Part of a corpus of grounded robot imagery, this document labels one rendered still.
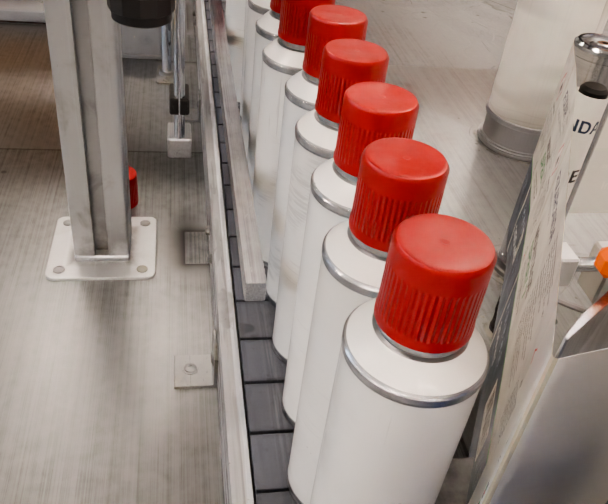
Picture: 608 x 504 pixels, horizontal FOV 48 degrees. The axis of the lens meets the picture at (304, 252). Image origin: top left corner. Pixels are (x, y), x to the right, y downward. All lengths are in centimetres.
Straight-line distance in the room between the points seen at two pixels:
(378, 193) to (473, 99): 61
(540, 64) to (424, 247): 51
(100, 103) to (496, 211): 35
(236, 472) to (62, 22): 31
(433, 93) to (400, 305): 65
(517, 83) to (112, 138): 39
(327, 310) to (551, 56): 47
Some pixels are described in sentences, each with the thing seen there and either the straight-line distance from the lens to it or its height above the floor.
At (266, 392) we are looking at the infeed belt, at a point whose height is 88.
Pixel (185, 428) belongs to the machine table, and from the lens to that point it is 48.
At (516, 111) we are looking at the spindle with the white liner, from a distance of 72.
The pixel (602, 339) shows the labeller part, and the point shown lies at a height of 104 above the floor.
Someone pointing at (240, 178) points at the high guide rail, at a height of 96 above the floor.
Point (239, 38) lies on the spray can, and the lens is 72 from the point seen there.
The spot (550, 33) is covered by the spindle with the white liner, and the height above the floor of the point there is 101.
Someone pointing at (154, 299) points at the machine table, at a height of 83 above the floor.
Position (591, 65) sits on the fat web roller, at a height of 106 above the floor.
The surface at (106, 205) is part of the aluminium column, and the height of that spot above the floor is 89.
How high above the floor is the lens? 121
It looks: 37 degrees down
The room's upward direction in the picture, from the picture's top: 8 degrees clockwise
